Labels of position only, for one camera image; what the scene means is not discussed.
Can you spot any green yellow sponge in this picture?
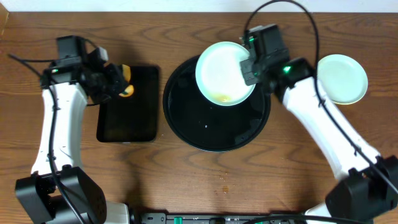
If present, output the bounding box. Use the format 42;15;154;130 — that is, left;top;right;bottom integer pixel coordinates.
119;64;134;98

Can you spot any light blue plate top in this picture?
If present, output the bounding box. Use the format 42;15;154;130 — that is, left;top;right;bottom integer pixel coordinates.
195;42;254;106

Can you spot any light blue plate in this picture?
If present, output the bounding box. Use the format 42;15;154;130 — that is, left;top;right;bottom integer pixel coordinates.
195;42;254;106
318;54;368;98

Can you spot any yellow plate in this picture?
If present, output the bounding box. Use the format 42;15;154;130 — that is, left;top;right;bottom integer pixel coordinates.
330;96;363;105

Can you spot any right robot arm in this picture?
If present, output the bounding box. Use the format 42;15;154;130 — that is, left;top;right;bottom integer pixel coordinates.
241;24;397;223

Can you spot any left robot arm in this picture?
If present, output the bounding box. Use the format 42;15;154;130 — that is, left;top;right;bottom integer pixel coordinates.
15;35;134;223

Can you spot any rectangular black tray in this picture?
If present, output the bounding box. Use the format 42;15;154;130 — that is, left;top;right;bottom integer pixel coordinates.
96;65;159;142

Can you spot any round black tray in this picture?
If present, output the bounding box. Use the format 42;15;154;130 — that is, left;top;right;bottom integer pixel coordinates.
162;56;271;152

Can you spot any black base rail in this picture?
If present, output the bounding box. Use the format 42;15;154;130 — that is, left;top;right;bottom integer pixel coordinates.
136;212;312;224

